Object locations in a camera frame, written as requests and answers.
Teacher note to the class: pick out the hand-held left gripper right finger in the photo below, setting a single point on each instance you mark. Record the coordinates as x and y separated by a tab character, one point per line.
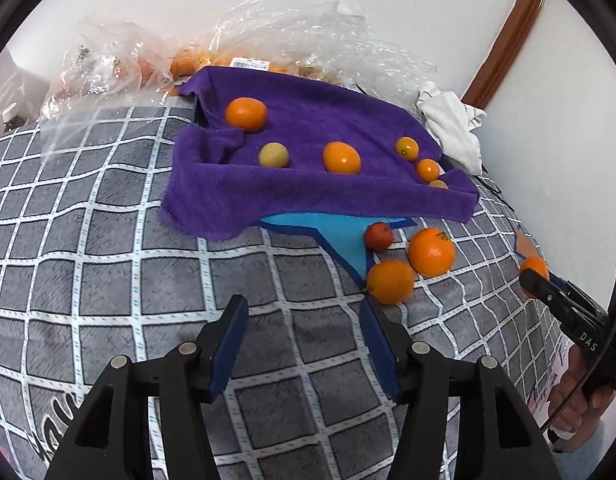
380	355

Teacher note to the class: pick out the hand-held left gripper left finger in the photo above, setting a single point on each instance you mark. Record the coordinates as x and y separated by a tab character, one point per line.
228	350

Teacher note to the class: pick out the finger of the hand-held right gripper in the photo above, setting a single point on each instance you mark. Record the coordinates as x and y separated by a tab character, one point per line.
532	281
562	287

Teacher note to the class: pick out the small yellow fruit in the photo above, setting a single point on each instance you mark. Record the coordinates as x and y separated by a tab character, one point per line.
438	185

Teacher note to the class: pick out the yellow-green round fruit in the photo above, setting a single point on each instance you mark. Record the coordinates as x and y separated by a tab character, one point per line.
274	155

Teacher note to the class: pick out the oval orange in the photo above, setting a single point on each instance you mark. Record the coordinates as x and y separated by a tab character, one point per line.
342	157

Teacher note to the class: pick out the person's right forearm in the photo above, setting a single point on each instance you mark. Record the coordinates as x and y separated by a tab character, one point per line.
585	462

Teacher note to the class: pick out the person's right hand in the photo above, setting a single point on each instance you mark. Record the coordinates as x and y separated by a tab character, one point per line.
595	415

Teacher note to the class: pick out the large orange with stem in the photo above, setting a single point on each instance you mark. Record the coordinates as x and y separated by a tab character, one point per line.
431	252

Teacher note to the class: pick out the small red fruit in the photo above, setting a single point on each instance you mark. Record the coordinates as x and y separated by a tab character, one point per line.
378	236

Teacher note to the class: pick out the grey checked blanket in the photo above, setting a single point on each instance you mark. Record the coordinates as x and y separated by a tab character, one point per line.
113	260

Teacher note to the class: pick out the white cloth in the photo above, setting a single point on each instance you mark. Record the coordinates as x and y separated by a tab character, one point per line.
450	120

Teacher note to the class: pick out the small orange with dark spot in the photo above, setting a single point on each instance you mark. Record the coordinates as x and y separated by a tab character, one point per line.
406	148

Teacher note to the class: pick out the medium round orange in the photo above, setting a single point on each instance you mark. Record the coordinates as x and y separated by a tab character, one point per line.
246	114

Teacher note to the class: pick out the purple towel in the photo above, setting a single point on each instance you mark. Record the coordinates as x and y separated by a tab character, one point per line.
313	120

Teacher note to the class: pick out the white price label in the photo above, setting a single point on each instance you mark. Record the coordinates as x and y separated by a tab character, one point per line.
250	64

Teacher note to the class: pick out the pile of brown longans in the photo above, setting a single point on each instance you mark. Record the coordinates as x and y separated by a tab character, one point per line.
313	70

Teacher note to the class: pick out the pile of bagged small oranges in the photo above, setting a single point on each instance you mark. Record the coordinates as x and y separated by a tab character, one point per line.
188	60

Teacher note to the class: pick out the small clear plastic bag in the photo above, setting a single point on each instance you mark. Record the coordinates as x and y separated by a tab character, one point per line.
93	75

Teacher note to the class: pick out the dark drink bottle white cap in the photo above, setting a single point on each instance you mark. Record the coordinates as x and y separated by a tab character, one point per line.
10	116

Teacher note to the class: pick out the large clear plastic bag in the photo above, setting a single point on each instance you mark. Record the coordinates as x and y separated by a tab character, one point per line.
298	30

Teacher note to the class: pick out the brown wooden door frame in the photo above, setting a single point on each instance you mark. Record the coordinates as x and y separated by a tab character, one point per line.
507	35

